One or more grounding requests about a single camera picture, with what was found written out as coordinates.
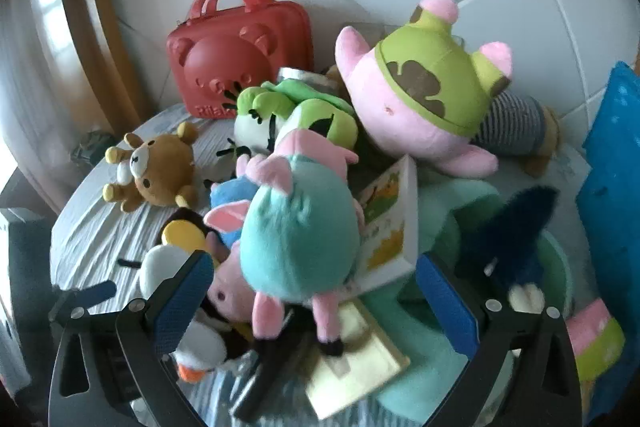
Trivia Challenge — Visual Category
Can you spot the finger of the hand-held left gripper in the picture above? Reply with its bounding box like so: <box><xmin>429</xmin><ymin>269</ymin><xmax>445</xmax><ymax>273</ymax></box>
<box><xmin>50</xmin><ymin>279</ymin><xmax>117</xmax><ymax>322</ymax></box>

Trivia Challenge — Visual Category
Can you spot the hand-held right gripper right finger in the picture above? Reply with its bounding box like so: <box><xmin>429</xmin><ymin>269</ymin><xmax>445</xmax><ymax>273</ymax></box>
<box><xmin>416</xmin><ymin>252</ymin><xmax>583</xmax><ymax>427</ymax></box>

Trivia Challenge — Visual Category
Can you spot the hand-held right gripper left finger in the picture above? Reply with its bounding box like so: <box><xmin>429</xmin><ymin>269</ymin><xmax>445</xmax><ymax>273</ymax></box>
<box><xmin>48</xmin><ymin>251</ymin><xmax>215</xmax><ymax>427</ymax></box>

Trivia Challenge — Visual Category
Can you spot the teal pink pig plush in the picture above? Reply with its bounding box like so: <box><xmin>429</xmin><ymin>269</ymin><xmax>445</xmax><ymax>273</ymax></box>
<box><xmin>204</xmin><ymin>129</ymin><xmax>366</xmax><ymax>355</ymax></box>

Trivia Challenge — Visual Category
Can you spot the blue plastic crate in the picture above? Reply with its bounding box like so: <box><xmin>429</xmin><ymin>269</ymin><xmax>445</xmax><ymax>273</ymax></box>
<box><xmin>575</xmin><ymin>61</ymin><xmax>640</xmax><ymax>427</ymax></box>

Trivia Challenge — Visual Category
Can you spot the light striped desktop tablecloth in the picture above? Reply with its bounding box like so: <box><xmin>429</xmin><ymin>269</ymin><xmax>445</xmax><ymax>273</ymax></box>
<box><xmin>50</xmin><ymin>104</ymin><xmax>596</xmax><ymax>427</ymax></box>

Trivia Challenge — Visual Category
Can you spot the black white penguin plush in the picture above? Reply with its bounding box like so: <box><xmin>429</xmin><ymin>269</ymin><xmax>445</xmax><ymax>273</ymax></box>
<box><xmin>139</xmin><ymin>207</ymin><xmax>231</xmax><ymax>383</ymax></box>

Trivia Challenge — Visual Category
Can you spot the large teal plush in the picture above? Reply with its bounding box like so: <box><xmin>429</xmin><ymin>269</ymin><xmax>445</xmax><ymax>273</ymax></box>
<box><xmin>360</xmin><ymin>179</ymin><xmax>573</xmax><ymax>427</ymax></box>

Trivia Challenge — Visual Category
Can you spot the dark grey box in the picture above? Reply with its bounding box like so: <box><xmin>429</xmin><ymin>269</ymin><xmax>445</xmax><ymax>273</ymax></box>
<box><xmin>0</xmin><ymin>207</ymin><xmax>56</xmax><ymax>388</ymax></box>

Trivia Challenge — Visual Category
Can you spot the navy blue plush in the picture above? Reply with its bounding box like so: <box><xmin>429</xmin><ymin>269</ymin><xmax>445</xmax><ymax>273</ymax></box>
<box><xmin>457</xmin><ymin>186</ymin><xmax>560</xmax><ymax>313</ymax></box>

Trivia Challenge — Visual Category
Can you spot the pale yellow book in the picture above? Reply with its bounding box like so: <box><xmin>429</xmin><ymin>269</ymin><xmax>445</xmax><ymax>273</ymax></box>
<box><xmin>305</xmin><ymin>299</ymin><xmax>411</xmax><ymax>420</ymax></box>

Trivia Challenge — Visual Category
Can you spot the small blue plush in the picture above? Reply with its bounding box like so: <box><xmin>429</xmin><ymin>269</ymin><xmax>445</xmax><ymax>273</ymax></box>
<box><xmin>209</xmin><ymin>179</ymin><xmax>261</xmax><ymax>248</ymax></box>

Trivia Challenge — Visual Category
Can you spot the small brown bear plush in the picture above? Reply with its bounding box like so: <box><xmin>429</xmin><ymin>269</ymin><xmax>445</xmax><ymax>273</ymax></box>
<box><xmin>102</xmin><ymin>123</ymin><xmax>200</xmax><ymax>212</ymax></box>

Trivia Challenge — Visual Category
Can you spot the dark small object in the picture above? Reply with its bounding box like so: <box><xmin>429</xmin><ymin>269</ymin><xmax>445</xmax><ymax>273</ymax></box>
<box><xmin>70</xmin><ymin>132</ymin><xmax>118</xmax><ymax>168</ymax></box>

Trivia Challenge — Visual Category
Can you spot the pink and lime plush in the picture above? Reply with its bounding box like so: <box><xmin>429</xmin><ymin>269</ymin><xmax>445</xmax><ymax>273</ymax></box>
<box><xmin>565</xmin><ymin>298</ymin><xmax>626</xmax><ymax>383</ymax></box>

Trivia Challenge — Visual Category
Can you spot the pink plush with frog hat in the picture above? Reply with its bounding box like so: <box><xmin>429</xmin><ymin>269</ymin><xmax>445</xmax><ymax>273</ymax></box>
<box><xmin>334</xmin><ymin>0</ymin><xmax>515</xmax><ymax>180</ymax></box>

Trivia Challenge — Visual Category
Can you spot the brown bear plush striped sweater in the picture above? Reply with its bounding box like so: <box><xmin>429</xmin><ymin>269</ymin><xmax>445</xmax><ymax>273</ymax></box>
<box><xmin>472</xmin><ymin>89</ymin><xmax>561</xmax><ymax>178</ymax></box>

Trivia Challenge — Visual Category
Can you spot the green frog plush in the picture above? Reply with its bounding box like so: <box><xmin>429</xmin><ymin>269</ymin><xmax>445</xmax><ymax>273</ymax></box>
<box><xmin>234</xmin><ymin>79</ymin><xmax>358</xmax><ymax>158</ymax></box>

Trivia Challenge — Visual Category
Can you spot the red bear-face bag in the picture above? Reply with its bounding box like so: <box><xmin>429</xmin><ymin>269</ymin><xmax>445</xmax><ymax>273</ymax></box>
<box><xmin>166</xmin><ymin>0</ymin><xmax>315</xmax><ymax>120</ymax></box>

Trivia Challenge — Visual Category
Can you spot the grey metal tin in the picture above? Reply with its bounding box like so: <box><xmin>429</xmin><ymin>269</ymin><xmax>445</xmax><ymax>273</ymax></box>
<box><xmin>276</xmin><ymin>67</ymin><xmax>331</xmax><ymax>92</ymax></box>

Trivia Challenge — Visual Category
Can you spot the wooden door frame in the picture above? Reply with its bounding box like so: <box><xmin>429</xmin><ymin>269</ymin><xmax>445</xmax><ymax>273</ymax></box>
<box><xmin>52</xmin><ymin>0</ymin><xmax>151</xmax><ymax>112</ymax></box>

